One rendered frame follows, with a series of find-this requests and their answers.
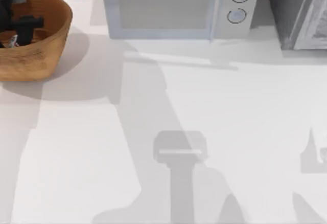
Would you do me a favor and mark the small white and silver object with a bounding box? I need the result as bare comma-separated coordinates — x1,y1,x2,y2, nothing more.
7,34,19,49

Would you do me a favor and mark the wooden basket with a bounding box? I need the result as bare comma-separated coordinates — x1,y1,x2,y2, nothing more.
0,0,74,82

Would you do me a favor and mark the pale blue microwave door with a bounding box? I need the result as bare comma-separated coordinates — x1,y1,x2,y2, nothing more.
101,0,222,41

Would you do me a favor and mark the pale microwave oven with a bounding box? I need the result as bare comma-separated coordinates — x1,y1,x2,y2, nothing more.
99,0,263,43

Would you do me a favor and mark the pale grey cabinet door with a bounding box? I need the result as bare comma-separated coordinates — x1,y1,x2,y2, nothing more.
293,0,327,51

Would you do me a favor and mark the pale microwave door handle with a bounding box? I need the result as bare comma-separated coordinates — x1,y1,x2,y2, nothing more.
209,0,221,43

